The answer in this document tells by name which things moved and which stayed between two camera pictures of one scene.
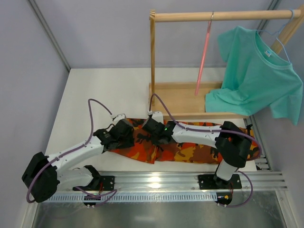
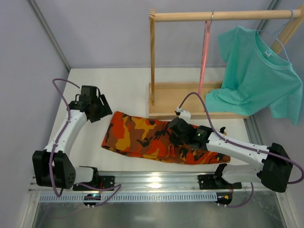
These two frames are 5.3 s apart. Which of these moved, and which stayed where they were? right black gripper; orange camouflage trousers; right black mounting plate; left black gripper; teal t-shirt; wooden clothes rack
Moved: right black gripper; orange camouflage trousers; left black gripper
Stayed: teal t-shirt; wooden clothes rack; right black mounting plate
